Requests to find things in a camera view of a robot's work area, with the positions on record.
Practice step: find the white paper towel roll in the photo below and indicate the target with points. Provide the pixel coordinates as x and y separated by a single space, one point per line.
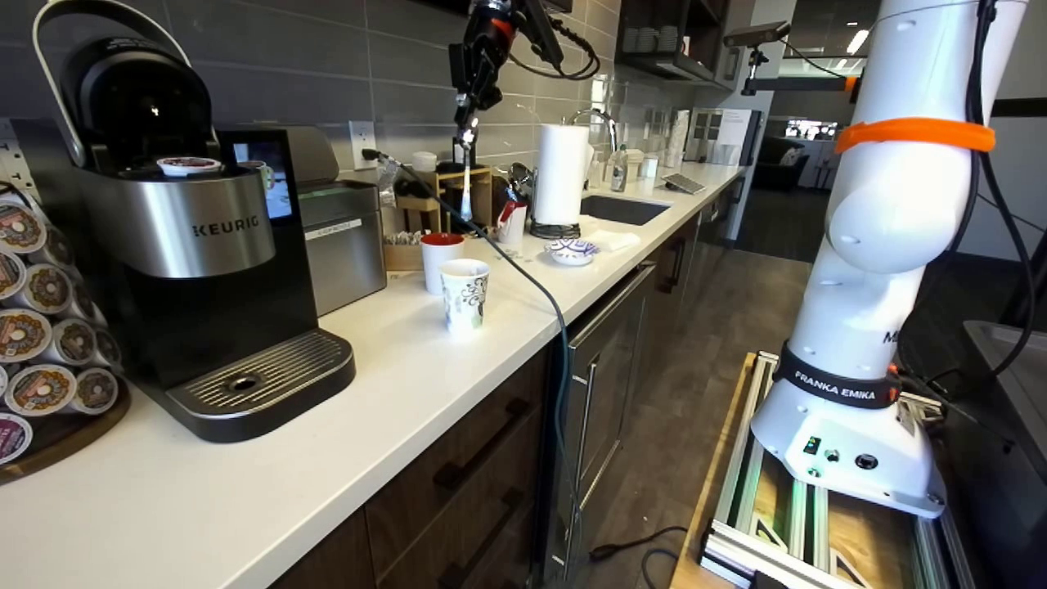
560 176

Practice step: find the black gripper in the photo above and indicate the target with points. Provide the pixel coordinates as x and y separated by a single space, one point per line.
475 64

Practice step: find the silver spoon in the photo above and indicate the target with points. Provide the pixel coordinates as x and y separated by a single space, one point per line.
467 160

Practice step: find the white mug red interior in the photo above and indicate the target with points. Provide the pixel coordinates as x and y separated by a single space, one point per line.
437 251

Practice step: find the patterned paper plate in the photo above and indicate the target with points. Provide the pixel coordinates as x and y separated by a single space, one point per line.
571 255

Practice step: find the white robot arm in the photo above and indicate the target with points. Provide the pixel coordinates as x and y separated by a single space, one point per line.
903 176

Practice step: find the coffee pod carousel rack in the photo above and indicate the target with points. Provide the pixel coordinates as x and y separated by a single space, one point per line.
61 367

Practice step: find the black paper towel holder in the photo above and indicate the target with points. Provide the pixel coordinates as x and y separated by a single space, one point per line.
555 231

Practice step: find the black silver Keurig coffee machine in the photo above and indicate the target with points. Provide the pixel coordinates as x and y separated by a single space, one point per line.
186 234

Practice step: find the stainless steel box container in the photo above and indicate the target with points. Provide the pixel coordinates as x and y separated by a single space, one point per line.
340 231

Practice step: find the black countertop sink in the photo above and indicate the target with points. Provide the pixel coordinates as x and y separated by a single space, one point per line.
618 211

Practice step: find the small white cup red stirrers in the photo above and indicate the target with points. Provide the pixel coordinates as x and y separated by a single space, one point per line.
510 225

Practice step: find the patterned paper coffee cup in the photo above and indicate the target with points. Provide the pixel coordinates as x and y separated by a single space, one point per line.
462 295

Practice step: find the wooden condiment organizer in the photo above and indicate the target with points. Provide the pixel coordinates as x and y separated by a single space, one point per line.
430 201

